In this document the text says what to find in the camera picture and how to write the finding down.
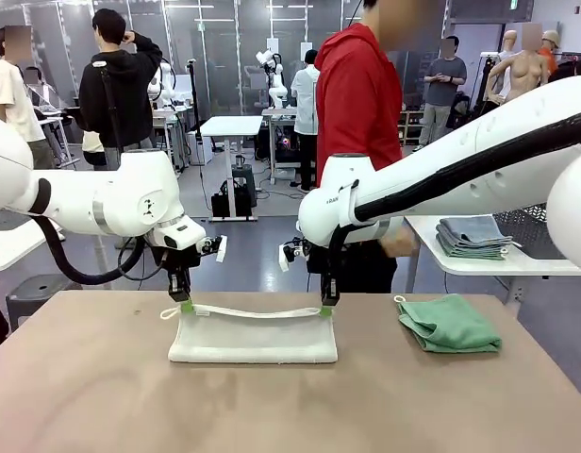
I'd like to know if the person in red jacket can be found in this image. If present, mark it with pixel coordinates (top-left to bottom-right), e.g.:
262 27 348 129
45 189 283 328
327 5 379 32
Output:
313 0 417 294

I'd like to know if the white computer case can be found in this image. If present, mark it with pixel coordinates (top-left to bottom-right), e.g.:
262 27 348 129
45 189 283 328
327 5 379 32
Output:
186 130 214 166

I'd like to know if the dark grey round stool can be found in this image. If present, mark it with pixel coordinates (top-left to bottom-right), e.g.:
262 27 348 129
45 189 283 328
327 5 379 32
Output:
6 273 84 331

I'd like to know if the black computer tower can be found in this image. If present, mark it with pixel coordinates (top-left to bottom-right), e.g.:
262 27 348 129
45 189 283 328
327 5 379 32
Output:
271 115 304 164

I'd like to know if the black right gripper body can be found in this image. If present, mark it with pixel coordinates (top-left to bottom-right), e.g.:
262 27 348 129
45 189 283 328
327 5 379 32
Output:
307 243 342 285

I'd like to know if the white standing desk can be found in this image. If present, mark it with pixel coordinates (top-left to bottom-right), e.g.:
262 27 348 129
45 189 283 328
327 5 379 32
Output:
199 115 264 223

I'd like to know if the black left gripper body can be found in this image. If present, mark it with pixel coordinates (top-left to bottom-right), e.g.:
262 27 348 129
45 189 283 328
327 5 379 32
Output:
162 244 203 285

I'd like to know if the mannequin with beige hat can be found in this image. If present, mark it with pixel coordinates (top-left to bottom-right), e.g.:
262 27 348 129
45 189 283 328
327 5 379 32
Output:
539 30 561 76

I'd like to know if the man in grey t-shirt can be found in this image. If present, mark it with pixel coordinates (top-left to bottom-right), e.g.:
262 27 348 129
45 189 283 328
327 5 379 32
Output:
418 36 468 153

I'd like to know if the person in printed cream t-shirt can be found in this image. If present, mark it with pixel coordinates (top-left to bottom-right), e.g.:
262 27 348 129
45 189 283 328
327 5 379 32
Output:
0 25 56 172

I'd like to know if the black tripod with white head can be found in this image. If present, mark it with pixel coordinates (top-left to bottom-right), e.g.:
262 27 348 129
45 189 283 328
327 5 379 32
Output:
92 59 126 153

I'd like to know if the person's right hand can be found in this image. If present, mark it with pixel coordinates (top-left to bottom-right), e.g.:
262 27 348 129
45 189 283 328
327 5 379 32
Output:
379 225 417 260

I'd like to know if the beige mannequin with black skirt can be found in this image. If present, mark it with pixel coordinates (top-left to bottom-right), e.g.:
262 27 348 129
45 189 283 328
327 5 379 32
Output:
488 23 551 103

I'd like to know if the black tripod with phone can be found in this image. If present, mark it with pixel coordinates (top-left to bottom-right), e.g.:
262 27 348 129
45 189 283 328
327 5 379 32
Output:
478 50 502 103

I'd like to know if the grey plastic stool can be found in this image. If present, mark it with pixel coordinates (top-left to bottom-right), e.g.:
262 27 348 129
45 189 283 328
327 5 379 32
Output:
232 165 258 209

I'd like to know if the white mannequin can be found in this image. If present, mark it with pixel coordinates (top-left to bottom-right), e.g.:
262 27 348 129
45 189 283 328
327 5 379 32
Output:
502 30 519 72

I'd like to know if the white towel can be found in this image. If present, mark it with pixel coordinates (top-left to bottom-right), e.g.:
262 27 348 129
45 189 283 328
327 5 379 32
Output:
158 304 340 365

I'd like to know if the person in black hoodie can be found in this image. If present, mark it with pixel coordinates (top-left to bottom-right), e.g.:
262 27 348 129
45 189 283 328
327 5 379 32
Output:
77 8 163 172

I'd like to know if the white background desk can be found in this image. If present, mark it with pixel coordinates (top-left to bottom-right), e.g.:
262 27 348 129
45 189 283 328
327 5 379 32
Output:
261 107 301 185

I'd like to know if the wooden shoe shelf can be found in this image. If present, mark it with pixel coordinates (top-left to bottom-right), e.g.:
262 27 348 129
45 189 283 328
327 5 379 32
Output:
401 110 426 145

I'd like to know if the seated person in cream top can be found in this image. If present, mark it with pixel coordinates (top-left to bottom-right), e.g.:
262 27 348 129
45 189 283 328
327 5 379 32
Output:
81 130 108 171

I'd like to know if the pale green folded towel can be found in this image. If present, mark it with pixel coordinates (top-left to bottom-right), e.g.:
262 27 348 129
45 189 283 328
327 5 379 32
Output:
436 235 511 261

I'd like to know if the black right arm cable sleeve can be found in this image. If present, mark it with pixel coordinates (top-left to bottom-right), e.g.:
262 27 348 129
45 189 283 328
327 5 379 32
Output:
326 110 581 294

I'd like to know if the black pole stand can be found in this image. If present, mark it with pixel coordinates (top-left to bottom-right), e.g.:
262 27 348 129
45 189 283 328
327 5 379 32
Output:
185 59 203 136

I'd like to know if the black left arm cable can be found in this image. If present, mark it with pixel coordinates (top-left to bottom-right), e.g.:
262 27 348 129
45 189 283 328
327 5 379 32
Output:
34 211 172 287

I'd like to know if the black luggage bag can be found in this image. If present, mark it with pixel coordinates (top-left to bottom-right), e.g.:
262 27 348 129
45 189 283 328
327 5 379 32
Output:
453 93 472 129

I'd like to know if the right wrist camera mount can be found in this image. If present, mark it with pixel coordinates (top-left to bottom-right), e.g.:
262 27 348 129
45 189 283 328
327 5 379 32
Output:
278 239 315 274

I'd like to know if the seated person in grey top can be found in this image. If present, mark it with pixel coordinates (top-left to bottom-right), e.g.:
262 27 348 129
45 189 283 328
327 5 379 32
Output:
24 65 54 108

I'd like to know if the grey folded towel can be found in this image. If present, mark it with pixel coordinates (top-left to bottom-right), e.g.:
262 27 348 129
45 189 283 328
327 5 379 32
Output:
436 215 514 247

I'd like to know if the clothes rack with dark garments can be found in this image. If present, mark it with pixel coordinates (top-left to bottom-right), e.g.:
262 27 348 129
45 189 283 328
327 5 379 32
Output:
549 51 581 84

